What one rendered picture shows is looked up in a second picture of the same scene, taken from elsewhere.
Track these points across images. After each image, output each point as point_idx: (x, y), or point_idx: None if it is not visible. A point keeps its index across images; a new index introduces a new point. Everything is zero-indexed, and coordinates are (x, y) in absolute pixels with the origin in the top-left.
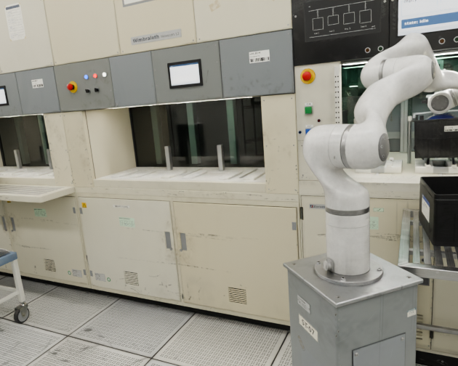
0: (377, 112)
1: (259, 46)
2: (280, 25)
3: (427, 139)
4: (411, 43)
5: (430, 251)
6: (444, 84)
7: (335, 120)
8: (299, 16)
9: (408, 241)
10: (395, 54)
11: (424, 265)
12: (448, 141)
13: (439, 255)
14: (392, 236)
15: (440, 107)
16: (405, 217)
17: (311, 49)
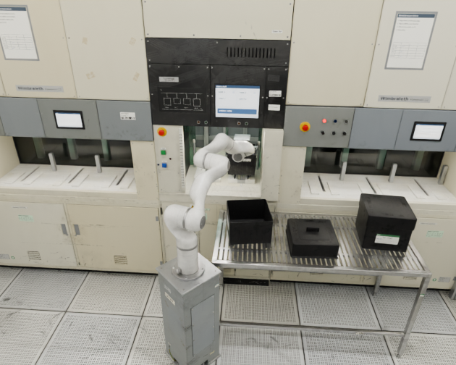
0: (200, 201)
1: (127, 108)
2: (141, 97)
3: (234, 164)
4: (219, 144)
5: (227, 249)
6: (239, 151)
7: (180, 159)
8: (154, 94)
9: (218, 242)
10: (211, 148)
11: (224, 261)
12: (245, 166)
13: (231, 252)
14: (214, 222)
15: (238, 159)
16: (219, 219)
17: (163, 116)
